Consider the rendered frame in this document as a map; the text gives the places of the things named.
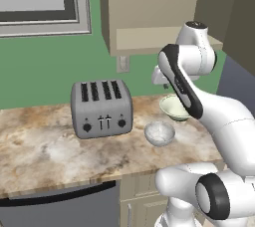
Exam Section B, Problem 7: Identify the black dishwasher handle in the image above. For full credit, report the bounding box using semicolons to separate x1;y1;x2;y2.
0;180;118;208

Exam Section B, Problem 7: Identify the grey dishwasher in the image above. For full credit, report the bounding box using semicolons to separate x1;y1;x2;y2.
0;179;122;227

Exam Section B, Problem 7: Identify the brown cabinet door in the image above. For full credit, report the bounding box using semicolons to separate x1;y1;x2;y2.
221;0;255;78

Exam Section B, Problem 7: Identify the grey framed window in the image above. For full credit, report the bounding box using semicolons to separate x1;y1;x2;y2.
0;0;93;39

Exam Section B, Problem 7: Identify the beige open wall cabinet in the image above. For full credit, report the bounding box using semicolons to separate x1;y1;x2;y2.
98;0;241;58

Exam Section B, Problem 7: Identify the white wall outlet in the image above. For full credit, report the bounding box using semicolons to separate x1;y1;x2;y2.
116;55;130;74

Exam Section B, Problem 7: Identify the grey four-slot toaster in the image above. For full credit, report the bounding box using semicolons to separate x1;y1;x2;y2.
70;79;134;140

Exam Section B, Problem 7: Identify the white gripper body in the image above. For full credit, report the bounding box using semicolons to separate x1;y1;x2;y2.
151;66;173;89

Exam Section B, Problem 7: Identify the grey speckled bowl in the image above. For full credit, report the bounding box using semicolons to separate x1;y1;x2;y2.
143;120;176;148

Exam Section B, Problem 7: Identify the silver cabinet door handle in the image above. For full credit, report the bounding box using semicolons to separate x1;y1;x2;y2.
127;203;133;227

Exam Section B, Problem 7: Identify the beige base cabinet door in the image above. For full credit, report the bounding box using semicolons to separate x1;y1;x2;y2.
119;170;174;227

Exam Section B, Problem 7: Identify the pale green bowl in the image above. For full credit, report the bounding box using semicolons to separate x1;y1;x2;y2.
158;94;192;122

